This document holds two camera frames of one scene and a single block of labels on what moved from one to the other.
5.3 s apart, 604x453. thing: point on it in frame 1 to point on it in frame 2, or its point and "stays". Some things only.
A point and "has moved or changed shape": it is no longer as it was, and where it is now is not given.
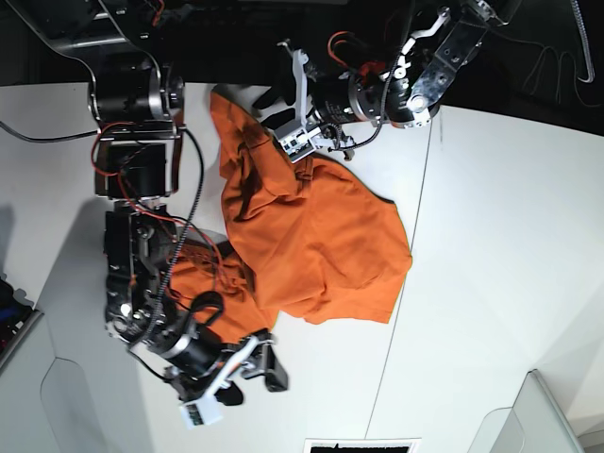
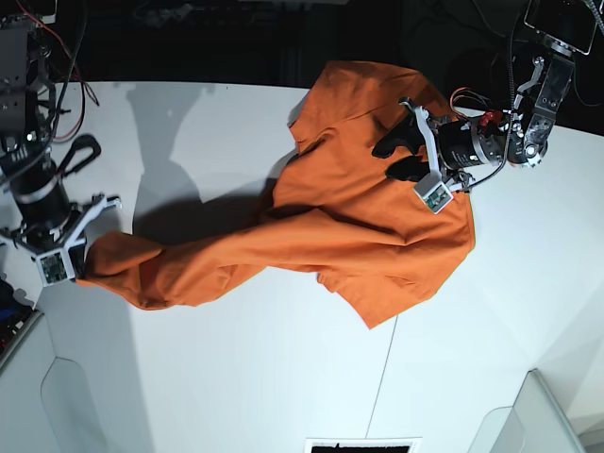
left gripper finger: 229,396 to 76,256
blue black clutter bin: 17,321 stays
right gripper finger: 283,86 to 409,133
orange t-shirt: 308,238 has moved or changed shape
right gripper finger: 279,119 to 410,168
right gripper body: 326,108 to 456,147
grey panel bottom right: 534,424 stays
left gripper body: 207,369 to 63,234
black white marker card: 360,445 stays
